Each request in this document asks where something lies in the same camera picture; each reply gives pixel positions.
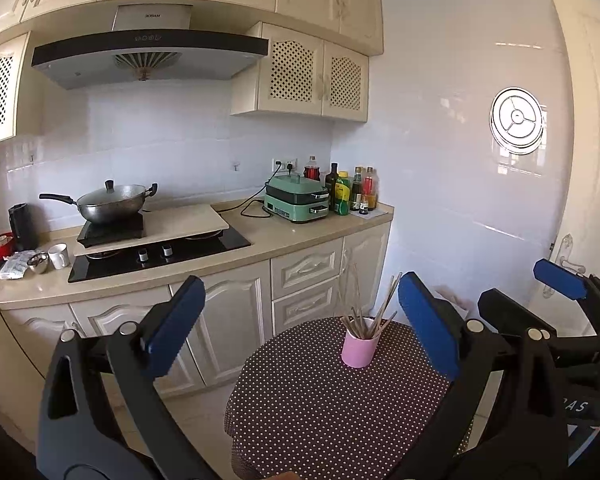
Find wooden chopstick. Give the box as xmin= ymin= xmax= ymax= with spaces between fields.
xmin=337 ymin=280 xmax=358 ymax=337
xmin=351 ymin=263 xmax=362 ymax=339
xmin=367 ymin=278 xmax=397 ymax=338
xmin=372 ymin=312 xmax=396 ymax=339
xmin=369 ymin=273 xmax=403 ymax=338
xmin=356 ymin=307 xmax=372 ymax=339

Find pink cup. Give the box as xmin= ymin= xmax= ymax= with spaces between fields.
xmin=341 ymin=330 xmax=380 ymax=368

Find white door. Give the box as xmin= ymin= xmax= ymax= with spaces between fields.
xmin=550 ymin=0 xmax=600 ymax=278

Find black gas stove top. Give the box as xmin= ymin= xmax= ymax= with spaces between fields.
xmin=68 ymin=226 xmax=250 ymax=283

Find small steel bowl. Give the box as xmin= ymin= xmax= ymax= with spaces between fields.
xmin=27 ymin=252 xmax=50 ymax=275

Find cream lower cabinets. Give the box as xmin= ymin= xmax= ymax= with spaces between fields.
xmin=0 ymin=214 xmax=392 ymax=448

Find cream cabinets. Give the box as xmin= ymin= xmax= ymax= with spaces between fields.
xmin=0 ymin=0 xmax=384 ymax=142
xmin=0 ymin=214 xmax=392 ymax=448

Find white mug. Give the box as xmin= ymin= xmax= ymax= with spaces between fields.
xmin=47 ymin=243 xmax=71 ymax=270

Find white plastic packet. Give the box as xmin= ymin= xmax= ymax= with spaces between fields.
xmin=0 ymin=250 xmax=36 ymax=281

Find black induction cooker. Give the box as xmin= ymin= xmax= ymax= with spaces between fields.
xmin=76 ymin=212 xmax=144 ymax=248

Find red label sauce bottle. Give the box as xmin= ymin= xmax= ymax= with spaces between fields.
xmin=363 ymin=167 xmax=378 ymax=210

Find polka dot round tablecloth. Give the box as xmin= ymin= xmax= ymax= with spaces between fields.
xmin=225 ymin=318 xmax=451 ymax=479

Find black kettle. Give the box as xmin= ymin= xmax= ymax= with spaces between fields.
xmin=8 ymin=203 xmax=38 ymax=252

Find red container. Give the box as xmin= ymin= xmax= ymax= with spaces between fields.
xmin=0 ymin=232 xmax=15 ymax=260

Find dark soy sauce bottle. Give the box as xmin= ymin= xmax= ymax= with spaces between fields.
xmin=351 ymin=166 xmax=363 ymax=211

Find beige cutting board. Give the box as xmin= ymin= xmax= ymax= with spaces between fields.
xmin=73 ymin=204 xmax=230 ymax=256

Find green yellow oil bottle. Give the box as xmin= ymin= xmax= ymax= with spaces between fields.
xmin=334 ymin=170 xmax=351 ymax=216

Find steel wok with lid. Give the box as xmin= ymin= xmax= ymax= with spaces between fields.
xmin=38 ymin=180 xmax=158 ymax=224

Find dark olive oil bottle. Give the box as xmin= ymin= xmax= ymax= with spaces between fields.
xmin=325 ymin=162 xmax=338 ymax=211

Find green electric grill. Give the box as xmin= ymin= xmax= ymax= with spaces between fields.
xmin=262 ymin=174 xmax=329 ymax=223

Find cream upper cabinets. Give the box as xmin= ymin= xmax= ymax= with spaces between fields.
xmin=0 ymin=0 xmax=384 ymax=142

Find black range hood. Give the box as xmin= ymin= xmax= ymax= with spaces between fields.
xmin=31 ymin=3 xmax=268 ymax=90

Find round white wall vent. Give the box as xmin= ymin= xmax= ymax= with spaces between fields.
xmin=489 ymin=87 xmax=545 ymax=155

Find wall power socket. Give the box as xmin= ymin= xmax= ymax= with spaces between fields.
xmin=272 ymin=157 xmax=298 ymax=172

